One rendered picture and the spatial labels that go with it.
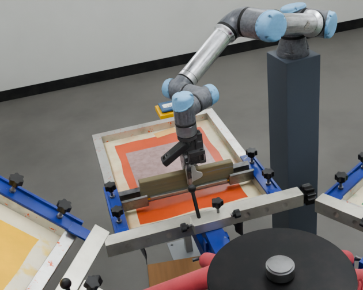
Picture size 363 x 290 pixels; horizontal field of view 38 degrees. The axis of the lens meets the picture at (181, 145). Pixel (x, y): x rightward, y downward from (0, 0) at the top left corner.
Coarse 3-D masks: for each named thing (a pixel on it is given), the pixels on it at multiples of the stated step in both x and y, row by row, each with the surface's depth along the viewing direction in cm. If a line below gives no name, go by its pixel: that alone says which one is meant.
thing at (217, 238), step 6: (222, 228) 170; (204, 234) 171; (210, 234) 168; (216, 234) 168; (222, 234) 168; (210, 240) 166; (216, 240) 166; (222, 240) 165; (228, 240) 165; (210, 246) 165; (216, 246) 163; (222, 246) 163; (210, 252) 168; (216, 252) 161
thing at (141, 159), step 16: (128, 144) 242; (144, 144) 240; (160, 144) 238; (128, 160) 230; (144, 160) 228; (160, 160) 227; (128, 176) 219; (144, 176) 218; (144, 208) 199; (160, 208) 197; (176, 208) 196; (192, 208) 195
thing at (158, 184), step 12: (204, 168) 196; (216, 168) 198; (228, 168) 199; (144, 180) 193; (156, 180) 193; (168, 180) 194; (180, 180) 196; (204, 180) 199; (144, 192) 194; (156, 192) 196
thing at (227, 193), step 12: (204, 132) 244; (168, 144) 238; (204, 144) 234; (216, 156) 225; (180, 168) 220; (204, 192) 203; (216, 192) 202; (228, 192) 201; (240, 192) 201; (204, 204) 197
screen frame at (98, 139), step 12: (168, 120) 250; (216, 120) 245; (108, 132) 246; (120, 132) 245; (132, 132) 247; (144, 132) 249; (228, 132) 234; (96, 144) 238; (228, 144) 228; (108, 168) 219; (108, 180) 211; (252, 180) 205; (264, 192) 194; (180, 216) 186; (132, 228) 183
